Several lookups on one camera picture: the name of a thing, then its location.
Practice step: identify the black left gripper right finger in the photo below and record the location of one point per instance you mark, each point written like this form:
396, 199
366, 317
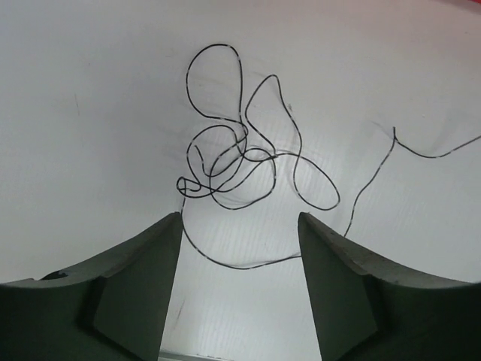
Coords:
368, 307

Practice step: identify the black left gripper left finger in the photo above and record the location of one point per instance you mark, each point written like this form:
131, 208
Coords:
112, 306

